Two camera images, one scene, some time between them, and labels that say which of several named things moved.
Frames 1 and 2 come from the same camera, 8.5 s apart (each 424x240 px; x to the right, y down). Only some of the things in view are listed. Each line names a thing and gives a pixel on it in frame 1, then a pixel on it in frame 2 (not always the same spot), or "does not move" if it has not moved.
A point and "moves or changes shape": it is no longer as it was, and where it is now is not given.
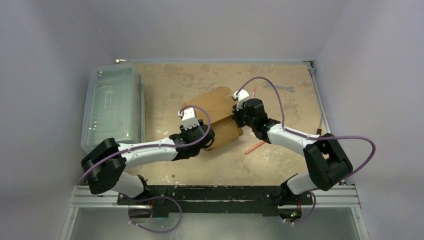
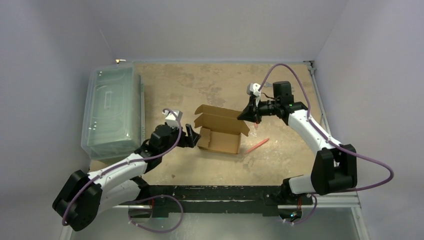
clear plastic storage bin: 113,105 does not move
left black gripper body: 197,152 -> 184,141
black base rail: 214,199 does not move
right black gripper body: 238,113 -> 253,109
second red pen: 254,147 does not move
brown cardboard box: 219,105 moves or changes shape
